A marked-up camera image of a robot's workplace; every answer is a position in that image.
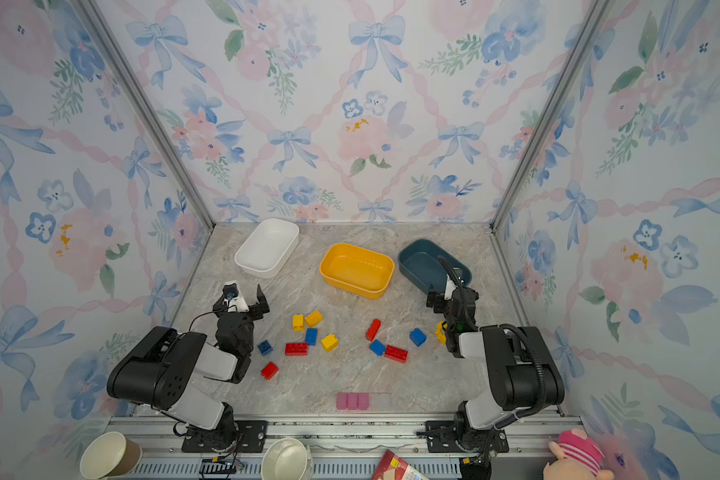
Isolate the white plastic bin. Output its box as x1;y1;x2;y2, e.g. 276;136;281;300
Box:
234;218;300;279

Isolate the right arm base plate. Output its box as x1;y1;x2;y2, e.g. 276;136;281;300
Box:
416;420;509;456

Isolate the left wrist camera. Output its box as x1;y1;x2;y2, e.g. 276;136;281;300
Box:
221;282;240;312

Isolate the pink plush toy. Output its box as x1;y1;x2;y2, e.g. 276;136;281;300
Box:
543;428;615;480

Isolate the yellow brick studs up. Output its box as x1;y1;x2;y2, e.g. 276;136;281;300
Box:
305;310;323;328

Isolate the pink block strip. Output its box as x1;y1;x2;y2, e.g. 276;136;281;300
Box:
336;392;370;411

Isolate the blue small brick left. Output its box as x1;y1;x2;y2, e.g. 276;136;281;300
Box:
257;340;273;356

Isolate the red small brick front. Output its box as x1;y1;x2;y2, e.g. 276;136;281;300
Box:
261;362;279;381

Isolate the yellow brick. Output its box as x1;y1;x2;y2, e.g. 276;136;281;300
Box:
292;314;305;332
321;334;339;352

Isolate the yellow plastic bin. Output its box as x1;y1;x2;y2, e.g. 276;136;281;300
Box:
319;243;395;300

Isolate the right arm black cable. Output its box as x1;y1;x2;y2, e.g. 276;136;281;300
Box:
436;256;547;430

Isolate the yellow curved lego piece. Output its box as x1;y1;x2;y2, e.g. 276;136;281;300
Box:
436;321;446;345

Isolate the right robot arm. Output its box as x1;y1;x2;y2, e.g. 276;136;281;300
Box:
425;287;565;452

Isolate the dark teal plastic bin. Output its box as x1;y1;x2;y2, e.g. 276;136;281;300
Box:
398;239;473;294

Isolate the red snack box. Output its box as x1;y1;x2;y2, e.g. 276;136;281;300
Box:
371;450;428;480

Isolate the brown paper cup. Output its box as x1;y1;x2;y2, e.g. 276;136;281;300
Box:
80;431;143;479

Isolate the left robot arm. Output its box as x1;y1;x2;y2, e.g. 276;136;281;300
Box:
106;282;270;453

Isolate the white paper cup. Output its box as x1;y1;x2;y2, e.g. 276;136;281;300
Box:
261;438;314;480

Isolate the aluminium front rail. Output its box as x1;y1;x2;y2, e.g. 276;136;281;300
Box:
106;408;583;457

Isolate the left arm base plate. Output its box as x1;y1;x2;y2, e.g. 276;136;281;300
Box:
181;420;269;454

